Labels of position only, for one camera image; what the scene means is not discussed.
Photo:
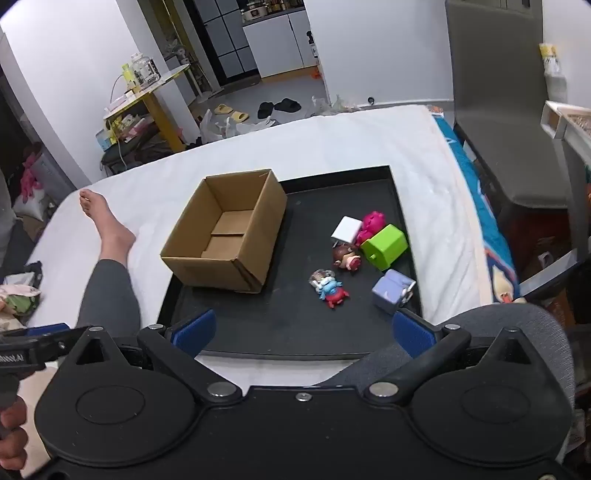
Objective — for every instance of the purple cube toy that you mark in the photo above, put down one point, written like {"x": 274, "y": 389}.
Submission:
{"x": 388, "y": 290}

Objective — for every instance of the grey chair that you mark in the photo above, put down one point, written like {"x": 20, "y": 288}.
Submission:
{"x": 494, "y": 92}

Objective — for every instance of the white framed side table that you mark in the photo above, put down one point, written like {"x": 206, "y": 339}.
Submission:
{"x": 575, "y": 152}

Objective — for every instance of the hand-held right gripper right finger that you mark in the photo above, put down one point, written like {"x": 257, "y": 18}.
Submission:
{"x": 413, "y": 334}

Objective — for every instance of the pink toy figure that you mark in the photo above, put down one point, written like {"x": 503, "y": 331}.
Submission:
{"x": 373, "y": 221}

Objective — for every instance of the pink cloth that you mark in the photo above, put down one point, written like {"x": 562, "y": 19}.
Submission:
{"x": 30, "y": 177}

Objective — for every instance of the pile of clothes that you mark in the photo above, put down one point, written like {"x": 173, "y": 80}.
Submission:
{"x": 18, "y": 300}

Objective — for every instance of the green plastic box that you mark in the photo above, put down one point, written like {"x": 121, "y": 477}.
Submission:
{"x": 385, "y": 247}

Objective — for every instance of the brown cardboard box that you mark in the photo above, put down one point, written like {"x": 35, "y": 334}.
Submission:
{"x": 203, "y": 272}

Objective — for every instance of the white plastic bag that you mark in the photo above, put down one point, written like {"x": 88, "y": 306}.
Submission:
{"x": 217, "y": 127}

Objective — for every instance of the white standing fan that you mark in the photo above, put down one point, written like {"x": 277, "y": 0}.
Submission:
{"x": 178, "y": 51}

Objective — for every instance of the person's left leg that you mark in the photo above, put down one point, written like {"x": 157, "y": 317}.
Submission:
{"x": 108, "y": 286}

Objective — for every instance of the black-framed glass door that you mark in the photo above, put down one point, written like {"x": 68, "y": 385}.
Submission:
{"x": 231, "y": 41}

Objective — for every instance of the yellow side table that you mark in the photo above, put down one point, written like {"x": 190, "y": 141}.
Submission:
{"x": 164, "y": 117}

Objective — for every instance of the yellow-green bottle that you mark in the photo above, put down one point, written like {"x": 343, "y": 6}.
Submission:
{"x": 128, "y": 78}

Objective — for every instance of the yellow and white carton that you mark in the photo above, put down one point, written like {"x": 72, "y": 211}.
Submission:
{"x": 549, "y": 53}

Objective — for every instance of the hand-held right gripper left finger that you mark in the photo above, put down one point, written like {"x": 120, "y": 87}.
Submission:
{"x": 194, "y": 330}

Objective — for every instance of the blue printed bed sheet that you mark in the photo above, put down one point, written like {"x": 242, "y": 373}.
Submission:
{"x": 466, "y": 175}

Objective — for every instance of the yellow slipper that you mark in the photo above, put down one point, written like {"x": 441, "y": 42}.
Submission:
{"x": 240, "y": 116}
{"x": 221, "y": 109}

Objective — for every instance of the person's left hand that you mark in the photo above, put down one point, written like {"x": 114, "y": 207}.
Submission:
{"x": 11, "y": 417}

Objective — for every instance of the black slipper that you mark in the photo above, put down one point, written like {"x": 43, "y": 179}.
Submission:
{"x": 265, "y": 109}
{"x": 288, "y": 105}

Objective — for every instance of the black tray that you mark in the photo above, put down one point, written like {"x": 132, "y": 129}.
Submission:
{"x": 286, "y": 318}

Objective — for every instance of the white rice cooker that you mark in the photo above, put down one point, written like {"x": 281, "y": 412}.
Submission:
{"x": 256, "y": 13}

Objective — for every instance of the clear plastic bag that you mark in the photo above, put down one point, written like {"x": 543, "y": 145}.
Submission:
{"x": 332, "y": 107}

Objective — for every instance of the blue tissue box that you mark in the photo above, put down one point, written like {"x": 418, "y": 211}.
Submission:
{"x": 102, "y": 139}

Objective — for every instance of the blue and red toy figure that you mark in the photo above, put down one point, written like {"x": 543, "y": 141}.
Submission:
{"x": 330, "y": 290}

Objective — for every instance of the white cabinet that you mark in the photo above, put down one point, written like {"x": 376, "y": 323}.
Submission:
{"x": 277, "y": 44}

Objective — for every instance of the brown-haired doll figure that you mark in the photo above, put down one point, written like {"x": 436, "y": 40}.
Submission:
{"x": 346, "y": 254}

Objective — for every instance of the clear glass jar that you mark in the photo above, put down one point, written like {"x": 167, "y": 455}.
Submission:
{"x": 145, "y": 71}

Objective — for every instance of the white wall charger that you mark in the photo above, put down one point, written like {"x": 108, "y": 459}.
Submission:
{"x": 347, "y": 228}

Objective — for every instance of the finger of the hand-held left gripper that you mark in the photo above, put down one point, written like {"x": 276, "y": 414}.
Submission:
{"x": 46, "y": 330}

